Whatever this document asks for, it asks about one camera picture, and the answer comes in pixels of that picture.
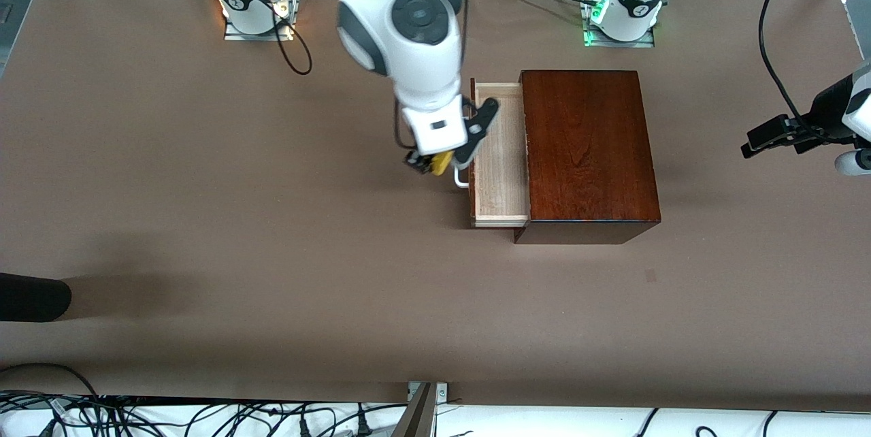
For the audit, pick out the silver metal bracket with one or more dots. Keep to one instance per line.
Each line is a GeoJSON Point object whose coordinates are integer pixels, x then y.
{"type": "Point", "coordinates": [442, 393]}

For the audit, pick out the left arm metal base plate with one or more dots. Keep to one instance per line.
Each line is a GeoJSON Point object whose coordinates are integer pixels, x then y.
{"type": "Point", "coordinates": [619, 43]}

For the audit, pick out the yellow cube block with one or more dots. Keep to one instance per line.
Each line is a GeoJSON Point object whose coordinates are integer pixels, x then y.
{"type": "Point", "coordinates": [442, 163]}

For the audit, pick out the dark brown wooden cabinet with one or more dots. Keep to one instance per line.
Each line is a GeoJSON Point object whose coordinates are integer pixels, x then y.
{"type": "Point", "coordinates": [592, 151]}

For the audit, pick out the light wood drawer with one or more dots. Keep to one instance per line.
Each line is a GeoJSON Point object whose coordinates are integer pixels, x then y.
{"type": "Point", "coordinates": [503, 185]}

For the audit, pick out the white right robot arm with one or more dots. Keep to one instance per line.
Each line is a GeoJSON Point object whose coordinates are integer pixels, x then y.
{"type": "Point", "coordinates": [408, 35]}

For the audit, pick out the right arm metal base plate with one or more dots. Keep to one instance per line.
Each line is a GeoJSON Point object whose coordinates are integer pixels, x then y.
{"type": "Point", "coordinates": [258, 35]}

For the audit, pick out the dark metal beam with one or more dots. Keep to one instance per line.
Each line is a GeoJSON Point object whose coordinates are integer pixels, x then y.
{"type": "Point", "coordinates": [418, 416]}

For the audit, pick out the black ribbed cylinder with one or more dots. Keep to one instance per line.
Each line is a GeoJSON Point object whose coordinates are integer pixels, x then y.
{"type": "Point", "coordinates": [34, 297]}

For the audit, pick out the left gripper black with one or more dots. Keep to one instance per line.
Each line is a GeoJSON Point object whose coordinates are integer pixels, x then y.
{"type": "Point", "coordinates": [825, 112]}

